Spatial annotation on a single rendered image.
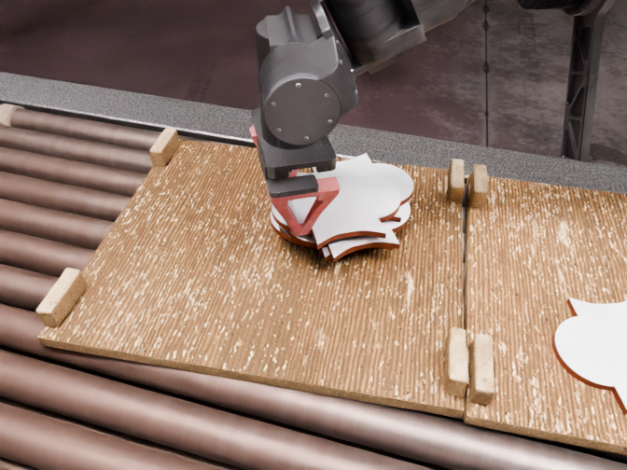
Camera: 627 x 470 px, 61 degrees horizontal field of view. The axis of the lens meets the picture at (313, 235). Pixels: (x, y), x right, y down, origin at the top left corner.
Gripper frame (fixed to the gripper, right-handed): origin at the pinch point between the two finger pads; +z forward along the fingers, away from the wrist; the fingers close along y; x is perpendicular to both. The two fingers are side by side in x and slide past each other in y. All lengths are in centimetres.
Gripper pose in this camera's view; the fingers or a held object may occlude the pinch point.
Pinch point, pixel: (292, 203)
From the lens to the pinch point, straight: 58.1
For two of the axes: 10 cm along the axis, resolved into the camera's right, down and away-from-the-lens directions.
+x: 9.7, -1.6, 1.8
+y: 2.4, 6.8, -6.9
